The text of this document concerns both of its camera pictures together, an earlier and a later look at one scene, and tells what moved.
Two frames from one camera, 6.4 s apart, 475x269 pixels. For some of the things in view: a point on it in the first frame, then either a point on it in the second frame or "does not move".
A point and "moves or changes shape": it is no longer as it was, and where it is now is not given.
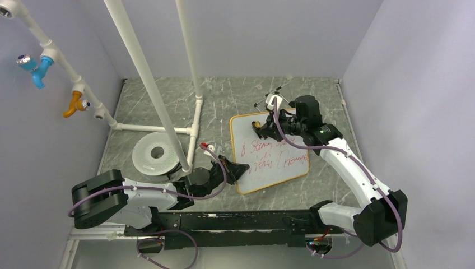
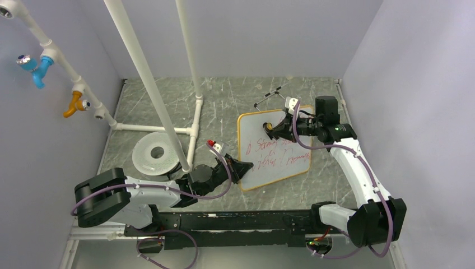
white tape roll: x=145 y=163 does not move
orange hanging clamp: x=76 y=104 does not move
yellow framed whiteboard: x=271 y=163 moves or changes shape
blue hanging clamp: x=26 y=62 does not move
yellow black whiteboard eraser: x=256 y=125 moves or changes shape
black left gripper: x=235 y=171 does not move
